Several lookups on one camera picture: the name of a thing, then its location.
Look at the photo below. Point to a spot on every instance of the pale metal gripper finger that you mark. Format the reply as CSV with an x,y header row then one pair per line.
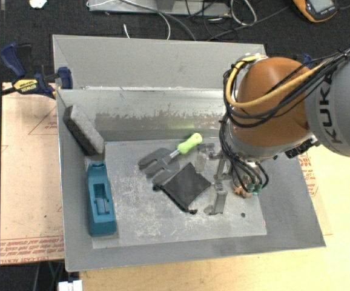
x,y
220,200
201,162

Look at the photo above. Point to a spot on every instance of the black flat ribbed pad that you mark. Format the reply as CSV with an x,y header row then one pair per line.
x,y
185,185

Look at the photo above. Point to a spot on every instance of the grey metal bin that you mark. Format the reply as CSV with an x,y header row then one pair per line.
x,y
150,223

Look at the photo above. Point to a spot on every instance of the teal plastic box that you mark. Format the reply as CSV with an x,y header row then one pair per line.
x,y
100,220

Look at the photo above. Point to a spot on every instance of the brown cardboard board, red print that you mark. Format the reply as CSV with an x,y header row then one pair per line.
x,y
26,177

